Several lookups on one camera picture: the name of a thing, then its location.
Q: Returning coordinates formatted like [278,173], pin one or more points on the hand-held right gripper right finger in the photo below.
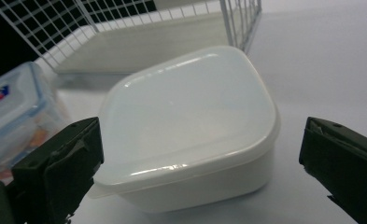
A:
[346,161]

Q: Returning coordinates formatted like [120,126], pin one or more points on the white lidded plastic container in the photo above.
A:
[190,118]

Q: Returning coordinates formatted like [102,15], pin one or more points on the clear container with blue clips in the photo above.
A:
[13,115]

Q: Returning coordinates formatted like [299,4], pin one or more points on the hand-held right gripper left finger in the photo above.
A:
[56,168]

